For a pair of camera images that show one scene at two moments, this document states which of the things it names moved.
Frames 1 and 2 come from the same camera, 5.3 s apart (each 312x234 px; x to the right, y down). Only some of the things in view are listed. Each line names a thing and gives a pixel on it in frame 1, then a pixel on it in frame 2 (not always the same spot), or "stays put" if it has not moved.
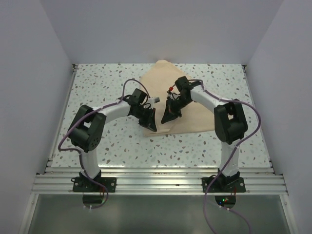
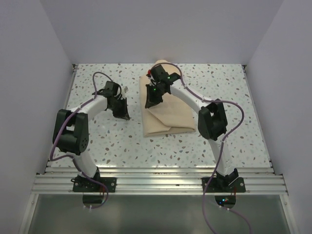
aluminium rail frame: x=55 y=180 stays put
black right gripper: x=174 y=107 -> x=153 y=94
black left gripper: x=145 y=116 -> x=118 y=105
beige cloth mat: x=158 y=79 stays put
